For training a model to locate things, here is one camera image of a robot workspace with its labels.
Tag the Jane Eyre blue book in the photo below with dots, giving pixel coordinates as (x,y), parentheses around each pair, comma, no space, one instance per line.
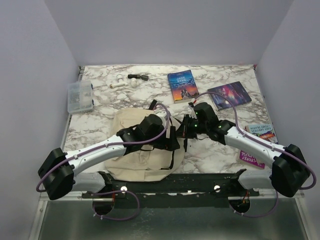
(183,86)

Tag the black cylindrical tool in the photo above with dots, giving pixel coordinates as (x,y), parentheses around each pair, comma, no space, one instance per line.
(138,76)

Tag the Treehouse book purple cover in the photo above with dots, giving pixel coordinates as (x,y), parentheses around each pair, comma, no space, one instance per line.
(250,160)

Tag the Treehouse book blue cover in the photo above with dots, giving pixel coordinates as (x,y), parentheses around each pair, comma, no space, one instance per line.
(263,131)

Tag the clear plastic organizer box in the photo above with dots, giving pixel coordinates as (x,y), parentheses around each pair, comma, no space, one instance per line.
(80,97)

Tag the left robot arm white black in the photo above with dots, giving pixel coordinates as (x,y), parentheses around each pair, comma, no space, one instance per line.
(61,172)

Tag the beige student backpack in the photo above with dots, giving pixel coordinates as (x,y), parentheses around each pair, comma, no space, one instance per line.
(148,164)

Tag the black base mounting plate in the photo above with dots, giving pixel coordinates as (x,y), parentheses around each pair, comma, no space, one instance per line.
(178,190)

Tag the dark purple book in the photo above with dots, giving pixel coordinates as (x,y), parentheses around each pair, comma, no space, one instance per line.
(235,92)

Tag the white plastic pipe fitting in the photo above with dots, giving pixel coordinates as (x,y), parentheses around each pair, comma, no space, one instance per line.
(120,82)

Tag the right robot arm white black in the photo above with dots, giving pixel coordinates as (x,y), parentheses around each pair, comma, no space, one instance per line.
(287,169)

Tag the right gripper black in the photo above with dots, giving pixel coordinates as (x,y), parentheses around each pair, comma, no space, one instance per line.
(183,130)

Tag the small white round cap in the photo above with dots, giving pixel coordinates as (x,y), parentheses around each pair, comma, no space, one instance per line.
(134,82)

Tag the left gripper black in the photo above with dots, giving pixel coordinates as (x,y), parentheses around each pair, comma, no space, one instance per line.
(171,143)

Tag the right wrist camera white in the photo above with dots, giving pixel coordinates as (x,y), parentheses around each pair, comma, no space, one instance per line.
(192,113)

